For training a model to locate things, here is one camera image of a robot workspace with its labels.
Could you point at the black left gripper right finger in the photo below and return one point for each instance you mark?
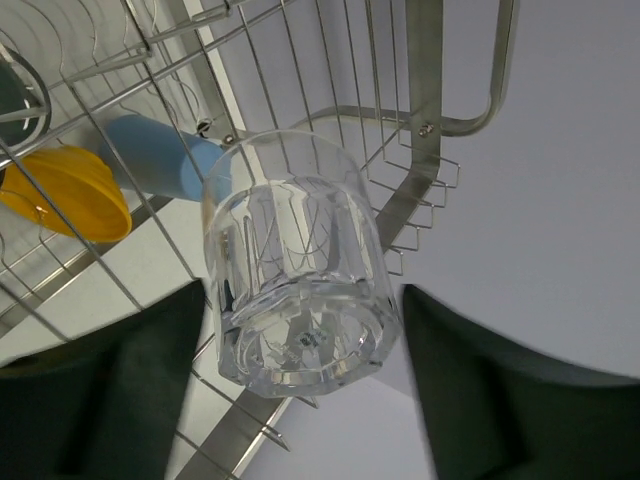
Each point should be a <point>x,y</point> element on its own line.
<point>496,409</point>

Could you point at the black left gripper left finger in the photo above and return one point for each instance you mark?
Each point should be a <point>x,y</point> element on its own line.
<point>105,405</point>

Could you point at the clear glass cup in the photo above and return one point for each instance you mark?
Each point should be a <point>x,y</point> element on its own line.
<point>302,297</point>

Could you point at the yellow plastic bowl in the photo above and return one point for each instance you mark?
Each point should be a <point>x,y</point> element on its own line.
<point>78,194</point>

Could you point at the blue plastic cup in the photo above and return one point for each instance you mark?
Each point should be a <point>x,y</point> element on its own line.
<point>158,159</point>

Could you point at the dark grey mug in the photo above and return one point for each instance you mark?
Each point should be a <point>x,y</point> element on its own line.
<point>26,110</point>

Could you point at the metal dish rack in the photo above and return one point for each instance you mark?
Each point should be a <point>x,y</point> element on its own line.
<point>365,75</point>

